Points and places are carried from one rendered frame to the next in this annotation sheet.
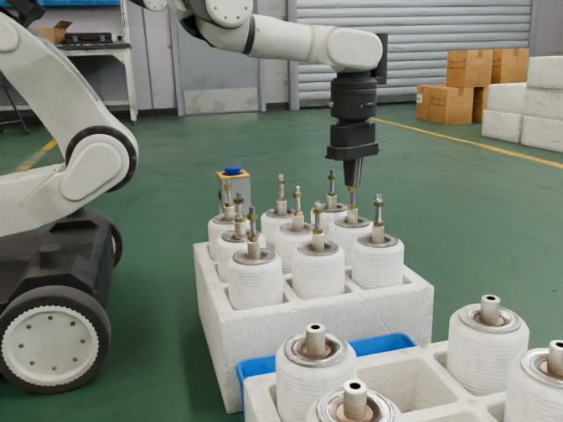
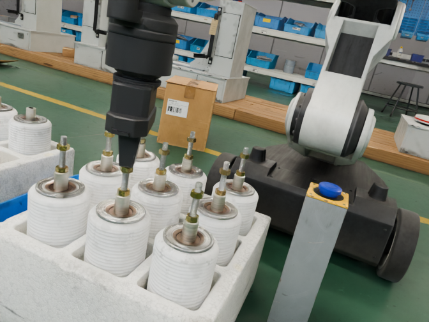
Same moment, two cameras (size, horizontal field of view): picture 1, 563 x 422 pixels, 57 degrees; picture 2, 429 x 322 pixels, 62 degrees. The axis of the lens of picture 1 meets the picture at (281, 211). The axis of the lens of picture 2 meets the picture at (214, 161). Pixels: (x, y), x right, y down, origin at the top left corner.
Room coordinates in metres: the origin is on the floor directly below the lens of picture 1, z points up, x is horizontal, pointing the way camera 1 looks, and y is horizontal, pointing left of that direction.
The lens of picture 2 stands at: (1.39, -0.49, 0.53)
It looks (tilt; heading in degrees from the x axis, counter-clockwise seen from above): 19 degrees down; 123
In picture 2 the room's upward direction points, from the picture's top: 12 degrees clockwise
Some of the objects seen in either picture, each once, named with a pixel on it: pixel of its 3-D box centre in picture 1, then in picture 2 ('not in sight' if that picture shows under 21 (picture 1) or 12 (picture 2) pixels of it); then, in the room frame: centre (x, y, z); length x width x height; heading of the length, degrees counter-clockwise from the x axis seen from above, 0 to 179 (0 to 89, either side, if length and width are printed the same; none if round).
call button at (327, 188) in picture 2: (232, 171); (329, 191); (1.25, 0.12, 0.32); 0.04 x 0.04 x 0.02
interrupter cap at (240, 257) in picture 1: (254, 256); (139, 155); (0.84, 0.05, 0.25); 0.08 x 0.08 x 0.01
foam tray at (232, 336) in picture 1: (299, 301); (147, 260); (0.99, -0.03, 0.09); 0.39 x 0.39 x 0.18; 15
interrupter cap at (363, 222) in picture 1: (352, 222); (120, 211); (1.02, -0.15, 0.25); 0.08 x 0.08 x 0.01
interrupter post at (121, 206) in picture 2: (352, 216); (122, 204); (1.02, -0.15, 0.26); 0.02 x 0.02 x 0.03
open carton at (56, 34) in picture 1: (48, 33); not in sight; (5.26, 2.18, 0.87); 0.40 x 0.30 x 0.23; 89
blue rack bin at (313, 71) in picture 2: not in sight; (320, 72); (-0.45, 4.63, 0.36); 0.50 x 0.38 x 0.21; 104
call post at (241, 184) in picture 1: (235, 234); (303, 268); (1.25, 0.12, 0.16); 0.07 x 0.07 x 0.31; 15
